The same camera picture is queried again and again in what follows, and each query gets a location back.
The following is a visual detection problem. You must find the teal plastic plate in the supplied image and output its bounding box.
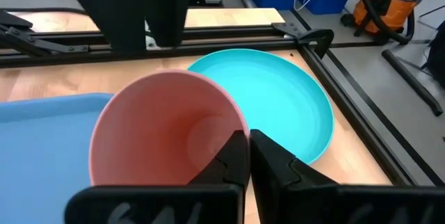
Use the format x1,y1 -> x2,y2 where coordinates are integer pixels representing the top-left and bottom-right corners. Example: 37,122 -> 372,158
187,48 -> 335,165

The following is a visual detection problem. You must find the blue plastic tray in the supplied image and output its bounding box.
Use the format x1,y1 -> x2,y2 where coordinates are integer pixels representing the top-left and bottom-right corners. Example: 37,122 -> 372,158
0,93 -> 114,224

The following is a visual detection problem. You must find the black aluminium table frame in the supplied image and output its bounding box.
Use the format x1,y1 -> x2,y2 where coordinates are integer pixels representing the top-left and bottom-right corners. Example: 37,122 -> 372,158
0,7 -> 435,187

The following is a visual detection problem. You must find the orange black shop vacuum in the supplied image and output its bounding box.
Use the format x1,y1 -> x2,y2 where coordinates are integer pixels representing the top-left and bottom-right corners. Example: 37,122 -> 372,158
340,0 -> 425,46

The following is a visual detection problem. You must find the black vacuum hose tube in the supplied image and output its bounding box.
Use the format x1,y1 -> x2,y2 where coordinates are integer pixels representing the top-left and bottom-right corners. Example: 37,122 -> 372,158
381,49 -> 444,117

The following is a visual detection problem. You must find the pink plastic cup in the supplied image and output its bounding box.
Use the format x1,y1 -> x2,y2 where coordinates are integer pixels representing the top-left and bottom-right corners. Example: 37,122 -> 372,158
88,70 -> 250,186

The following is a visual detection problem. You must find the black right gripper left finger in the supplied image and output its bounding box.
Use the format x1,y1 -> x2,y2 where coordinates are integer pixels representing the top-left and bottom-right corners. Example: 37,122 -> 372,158
64,129 -> 250,224

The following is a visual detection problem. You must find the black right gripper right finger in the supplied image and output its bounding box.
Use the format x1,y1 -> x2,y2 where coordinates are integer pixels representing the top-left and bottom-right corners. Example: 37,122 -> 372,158
249,129 -> 445,224

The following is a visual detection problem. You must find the black floor stand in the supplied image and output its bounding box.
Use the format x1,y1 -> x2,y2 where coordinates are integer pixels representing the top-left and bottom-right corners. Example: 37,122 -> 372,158
419,4 -> 445,89

